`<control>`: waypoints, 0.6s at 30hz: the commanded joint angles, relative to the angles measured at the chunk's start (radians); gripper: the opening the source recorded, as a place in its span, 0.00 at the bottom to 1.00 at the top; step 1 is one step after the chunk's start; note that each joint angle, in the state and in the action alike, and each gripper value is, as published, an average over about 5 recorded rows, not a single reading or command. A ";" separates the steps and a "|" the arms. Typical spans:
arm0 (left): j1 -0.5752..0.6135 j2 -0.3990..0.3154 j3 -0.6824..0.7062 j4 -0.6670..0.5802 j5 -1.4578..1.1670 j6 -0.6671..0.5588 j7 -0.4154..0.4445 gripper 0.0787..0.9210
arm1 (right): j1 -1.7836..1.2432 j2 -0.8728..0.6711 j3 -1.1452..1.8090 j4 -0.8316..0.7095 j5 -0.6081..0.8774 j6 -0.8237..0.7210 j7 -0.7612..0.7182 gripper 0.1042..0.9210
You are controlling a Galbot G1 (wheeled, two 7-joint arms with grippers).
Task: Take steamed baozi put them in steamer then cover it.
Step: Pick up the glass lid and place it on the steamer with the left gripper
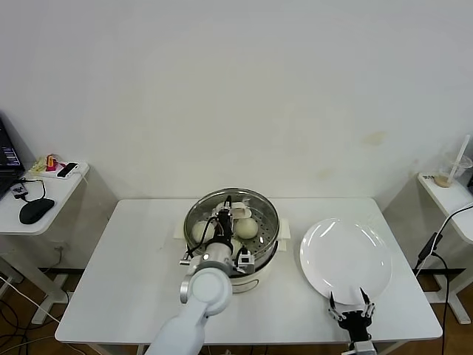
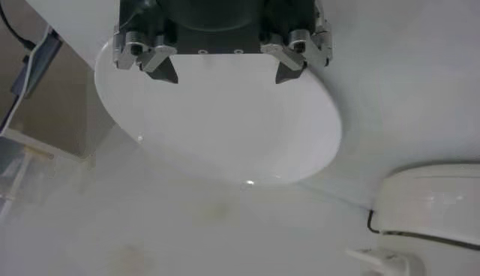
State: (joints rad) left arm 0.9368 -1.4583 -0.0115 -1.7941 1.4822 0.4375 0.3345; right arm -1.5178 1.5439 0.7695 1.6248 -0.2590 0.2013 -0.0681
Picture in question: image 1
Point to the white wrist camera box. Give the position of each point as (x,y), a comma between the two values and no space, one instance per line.
(244,260)

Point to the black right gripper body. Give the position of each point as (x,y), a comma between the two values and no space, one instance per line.
(354,324)

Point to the perforated steel steamer basket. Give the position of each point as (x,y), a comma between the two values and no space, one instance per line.
(267,252)

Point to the black phone on white base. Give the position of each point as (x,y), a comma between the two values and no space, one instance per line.
(67,170)

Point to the pale yellow packet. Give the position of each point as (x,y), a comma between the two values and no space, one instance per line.
(37,165)

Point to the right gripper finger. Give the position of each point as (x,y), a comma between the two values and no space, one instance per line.
(332,307)
(369,307)

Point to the clear plastic drink cup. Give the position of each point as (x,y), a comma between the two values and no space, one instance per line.
(458,169)

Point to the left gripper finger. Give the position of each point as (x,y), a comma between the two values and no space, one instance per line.
(227,202)

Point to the stainless steel steamer pot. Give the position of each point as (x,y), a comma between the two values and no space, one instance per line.
(258,284)

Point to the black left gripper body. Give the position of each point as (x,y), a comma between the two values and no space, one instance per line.
(224,225)

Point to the black computer mouse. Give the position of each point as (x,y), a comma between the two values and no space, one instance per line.
(36,211)

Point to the plastic cup with straw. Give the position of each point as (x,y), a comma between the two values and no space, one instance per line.
(459,157)

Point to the orange and pink small item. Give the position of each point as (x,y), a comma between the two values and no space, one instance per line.
(51,163)

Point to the white wall socket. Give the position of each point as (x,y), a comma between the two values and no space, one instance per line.
(59,247)

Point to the black laptop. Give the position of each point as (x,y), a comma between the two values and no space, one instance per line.
(7,159)

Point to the white side table with laptop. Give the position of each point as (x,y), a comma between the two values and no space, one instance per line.
(59,192)

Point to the black power adapter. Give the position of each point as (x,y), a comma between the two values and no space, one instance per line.
(428,247)

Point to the round white plate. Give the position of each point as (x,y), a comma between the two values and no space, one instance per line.
(347,259)

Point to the white side table with cup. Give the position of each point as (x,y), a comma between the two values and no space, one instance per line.
(443,196)

